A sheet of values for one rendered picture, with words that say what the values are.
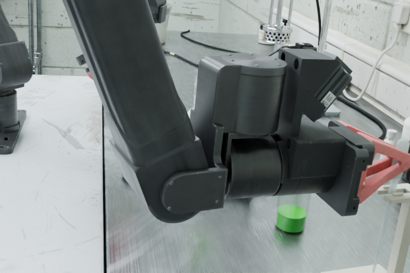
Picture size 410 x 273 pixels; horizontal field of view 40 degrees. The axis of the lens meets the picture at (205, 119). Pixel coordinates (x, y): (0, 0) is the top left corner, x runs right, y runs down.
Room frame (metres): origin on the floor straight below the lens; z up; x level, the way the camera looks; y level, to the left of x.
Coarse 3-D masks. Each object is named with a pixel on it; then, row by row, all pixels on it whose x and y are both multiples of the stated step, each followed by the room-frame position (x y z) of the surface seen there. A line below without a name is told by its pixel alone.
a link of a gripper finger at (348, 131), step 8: (336, 128) 0.50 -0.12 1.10; (344, 128) 0.50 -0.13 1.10; (352, 128) 0.51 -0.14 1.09; (344, 136) 0.48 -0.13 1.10; (352, 136) 0.48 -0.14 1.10; (360, 136) 0.48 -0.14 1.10; (360, 144) 0.46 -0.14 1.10; (368, 144) 0.46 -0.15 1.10; (368, 160) 0.46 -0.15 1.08; (376, 160) 0.53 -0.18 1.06; (384, 160) 0.53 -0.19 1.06; (368, 168) 0.52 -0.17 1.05; (376, 168) 0.52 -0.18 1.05; (384, 168) 0.53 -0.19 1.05; (368, 176) 0.52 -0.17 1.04
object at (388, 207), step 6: (396, 180) 0.52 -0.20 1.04; (390, 186) 0.52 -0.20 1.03; (396, 186) 0.52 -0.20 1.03; (390, 192) 0.52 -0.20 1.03; (390, 204) 0.52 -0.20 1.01; (384, 210) 0.52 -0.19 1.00; (390, 210) 0.52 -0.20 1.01; (384, 216) 0.52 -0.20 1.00; (384, 222) 0.52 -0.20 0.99; (384, 228) 0.52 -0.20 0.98; (378, 234) 0.53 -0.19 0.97; (384, 234) 0.52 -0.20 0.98; (378, 240) 0.52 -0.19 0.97; (378, 246) 0.52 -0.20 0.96; (378, 252) 0.52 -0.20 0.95; (372, 270) 0.52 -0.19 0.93
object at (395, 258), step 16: (384, 192) 0.53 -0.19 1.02; (400, 192) 0.52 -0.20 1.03; (400, 208) 0.54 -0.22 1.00; (400, 224) 0.53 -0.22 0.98; (400, 240) 0.53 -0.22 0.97; (400, 256) 0.53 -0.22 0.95; (320, 272) 0.55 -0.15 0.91; (336, 272) 0.55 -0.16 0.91; (352, 272) 0.55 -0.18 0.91; (368, 272) 0.56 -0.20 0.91; (384, 272) 0.56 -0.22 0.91; (400, 272) 0.53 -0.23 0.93
